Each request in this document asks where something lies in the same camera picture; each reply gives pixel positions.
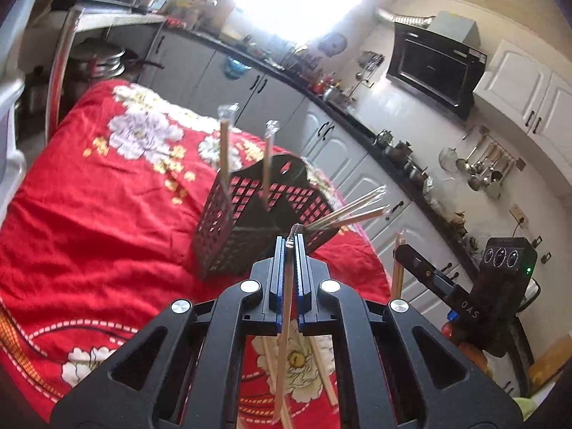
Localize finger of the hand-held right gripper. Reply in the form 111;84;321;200
393;245;457;310

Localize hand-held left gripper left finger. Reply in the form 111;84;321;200
49;236;289;429

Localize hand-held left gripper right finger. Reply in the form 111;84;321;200
295;235;523;429

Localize plastic chopstick pair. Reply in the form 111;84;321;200
270;223;311;425
391;229;407;305

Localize dark grey utensil holder basket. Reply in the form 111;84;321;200
192;153;345;281

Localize pile of chopsticks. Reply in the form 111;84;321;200
217;103;391;427

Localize row of hanging kitchen utensils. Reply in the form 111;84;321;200
438;125;526;199

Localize hanging metal utensils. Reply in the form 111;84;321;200
355;51;385;81

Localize person's right hand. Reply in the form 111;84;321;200
442;319;490;374

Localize clear plastic bag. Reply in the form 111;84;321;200
422;176;461;208

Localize steel lidded pots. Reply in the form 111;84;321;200
393;140;430;184

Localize white lower cabinets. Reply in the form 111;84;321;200
147;22;483;318

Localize black kitchen countertop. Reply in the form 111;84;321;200
161;20;488;278

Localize red floral tablecloth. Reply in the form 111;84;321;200
0;78;394;429

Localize group of condiment bottles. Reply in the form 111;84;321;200
281;45;345;94

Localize black range hood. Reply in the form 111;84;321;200
386;10;488;121

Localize blue basin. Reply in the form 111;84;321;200
223;56;251;79

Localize white upper cabinet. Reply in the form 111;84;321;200
472;38;572;162

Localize small round fan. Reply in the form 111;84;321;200
318;32;348;54

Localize bright window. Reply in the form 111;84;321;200
223;0;371;50

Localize stacked metal steamer pot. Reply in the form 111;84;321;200
67;38;126;83

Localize stainless steel table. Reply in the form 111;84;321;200
45;4;168;135

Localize small dark lidded pot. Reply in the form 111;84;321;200
22;67;50;112

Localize silver flexible duct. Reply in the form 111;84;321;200
375;8;436;25

